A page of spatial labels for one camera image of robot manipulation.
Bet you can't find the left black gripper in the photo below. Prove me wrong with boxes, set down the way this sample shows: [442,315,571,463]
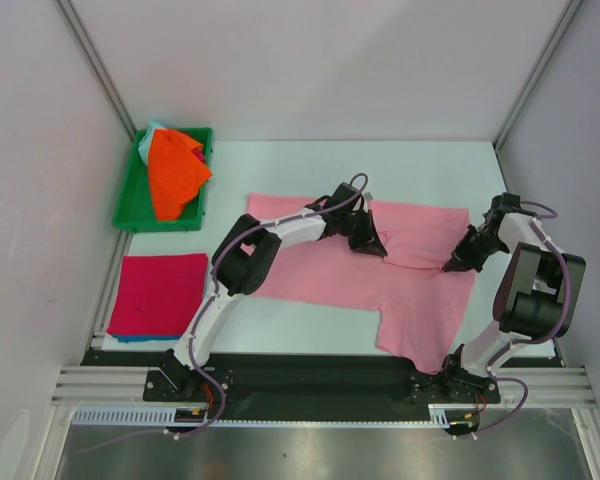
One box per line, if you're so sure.
[337,210,386,257]

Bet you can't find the pink t shirt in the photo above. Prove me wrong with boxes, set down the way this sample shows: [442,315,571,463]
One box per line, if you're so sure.
[256,201,476,374]

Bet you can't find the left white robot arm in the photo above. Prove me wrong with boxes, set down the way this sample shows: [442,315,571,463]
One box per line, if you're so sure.
[165,182,387,400]

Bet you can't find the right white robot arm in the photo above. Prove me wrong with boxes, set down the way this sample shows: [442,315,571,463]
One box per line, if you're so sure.
[441,193,586,401]

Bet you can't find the magenta t shirt in bin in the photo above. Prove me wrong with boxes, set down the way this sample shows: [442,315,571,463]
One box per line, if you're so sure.
[192,146,206,164]

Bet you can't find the orange t shirt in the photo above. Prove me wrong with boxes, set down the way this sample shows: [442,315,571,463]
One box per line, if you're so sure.
[147,129,212,221]

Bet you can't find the folded magenta t shirt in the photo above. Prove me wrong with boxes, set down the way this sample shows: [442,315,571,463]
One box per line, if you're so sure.
[107,253,208,336]

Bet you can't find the green plastic bin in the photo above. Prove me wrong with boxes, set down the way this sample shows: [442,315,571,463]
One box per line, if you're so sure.
[113,122,209,234]

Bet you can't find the light blue t shirt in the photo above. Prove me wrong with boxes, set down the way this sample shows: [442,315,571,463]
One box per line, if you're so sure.
[137,120,166,166]

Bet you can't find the folded blue t shirt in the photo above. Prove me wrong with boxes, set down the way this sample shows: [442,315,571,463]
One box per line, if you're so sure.
[109,334,180,343]

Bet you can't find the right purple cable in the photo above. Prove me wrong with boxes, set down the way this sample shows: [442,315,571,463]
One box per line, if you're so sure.
[449,200,574,439]

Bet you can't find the purple cable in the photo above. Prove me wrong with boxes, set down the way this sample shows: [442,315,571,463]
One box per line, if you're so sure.
[77,172,371,454]
[449,200,574,439]

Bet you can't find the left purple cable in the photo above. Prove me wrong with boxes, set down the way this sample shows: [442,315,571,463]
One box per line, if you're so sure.
[77,172,371,454]

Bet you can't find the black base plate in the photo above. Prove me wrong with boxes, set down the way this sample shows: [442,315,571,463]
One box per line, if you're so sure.
[81,351,500,427]

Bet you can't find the slotted cable duct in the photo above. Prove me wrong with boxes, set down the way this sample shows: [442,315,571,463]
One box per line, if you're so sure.
[72,406,459,429]

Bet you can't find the aluminium frame rail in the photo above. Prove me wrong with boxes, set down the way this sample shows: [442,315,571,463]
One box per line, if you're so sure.
[53,366,597,409]

